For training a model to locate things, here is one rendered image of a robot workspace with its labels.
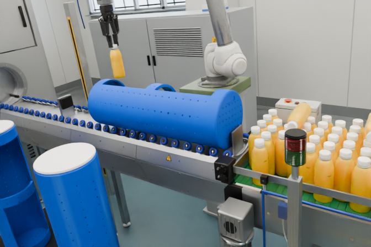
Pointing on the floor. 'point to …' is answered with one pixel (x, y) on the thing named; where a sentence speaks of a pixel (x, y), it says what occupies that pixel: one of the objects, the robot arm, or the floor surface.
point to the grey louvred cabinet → (174, 49)
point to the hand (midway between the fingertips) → (112, 41)
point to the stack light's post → (295, 211)
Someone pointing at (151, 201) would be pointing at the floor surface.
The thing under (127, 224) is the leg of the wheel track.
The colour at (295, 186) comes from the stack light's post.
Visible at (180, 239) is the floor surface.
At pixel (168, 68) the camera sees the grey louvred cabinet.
